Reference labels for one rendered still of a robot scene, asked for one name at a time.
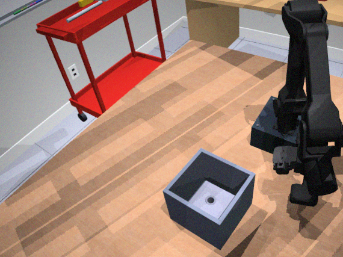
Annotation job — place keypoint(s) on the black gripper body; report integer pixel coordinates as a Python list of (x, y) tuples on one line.
[(299, 193)]

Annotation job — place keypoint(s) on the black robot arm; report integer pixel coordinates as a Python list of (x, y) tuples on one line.
[(320, 124)]

